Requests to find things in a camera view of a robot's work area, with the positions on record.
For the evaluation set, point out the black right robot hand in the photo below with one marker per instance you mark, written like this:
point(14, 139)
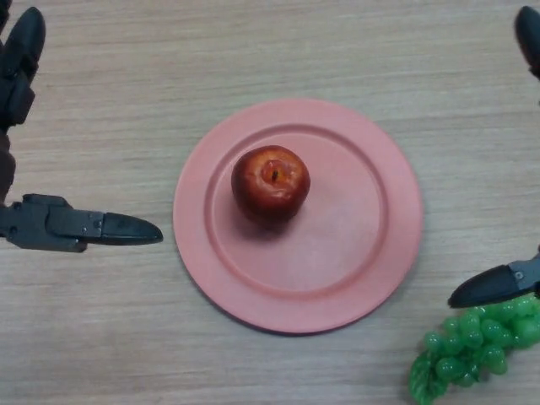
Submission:
point(489, 287)

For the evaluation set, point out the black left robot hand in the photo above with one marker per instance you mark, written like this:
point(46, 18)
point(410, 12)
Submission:
point(42, 223)

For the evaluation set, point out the red apple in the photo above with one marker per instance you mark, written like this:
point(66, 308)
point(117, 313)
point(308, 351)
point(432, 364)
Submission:
point(270, 185)

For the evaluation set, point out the pink round plate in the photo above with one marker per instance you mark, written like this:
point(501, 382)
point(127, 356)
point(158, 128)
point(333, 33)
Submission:
point(329, 261)

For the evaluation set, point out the green grape bunch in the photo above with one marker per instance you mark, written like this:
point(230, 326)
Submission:
point(464, 350)

